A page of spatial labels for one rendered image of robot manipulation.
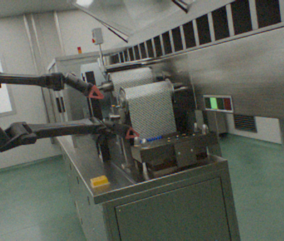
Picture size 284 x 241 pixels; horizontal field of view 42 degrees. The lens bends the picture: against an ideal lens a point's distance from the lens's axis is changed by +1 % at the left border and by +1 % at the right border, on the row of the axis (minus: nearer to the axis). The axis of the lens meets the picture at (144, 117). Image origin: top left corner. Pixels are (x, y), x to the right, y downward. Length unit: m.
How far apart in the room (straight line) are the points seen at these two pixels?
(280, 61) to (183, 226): 0.90
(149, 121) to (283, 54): 0.86
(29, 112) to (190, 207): 5.86
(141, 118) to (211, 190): 0.50
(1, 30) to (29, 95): 1.27
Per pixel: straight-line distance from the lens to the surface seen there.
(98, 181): 1.73
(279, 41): 1.27
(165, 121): 1.91
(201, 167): 1.74
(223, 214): 1.86
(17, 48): 7.39
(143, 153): 1.69
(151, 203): 1.69
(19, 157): 7.46
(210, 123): 2.18
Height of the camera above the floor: 1.39
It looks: 7 degrees down
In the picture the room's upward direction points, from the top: 10 degrees counter-clockwise
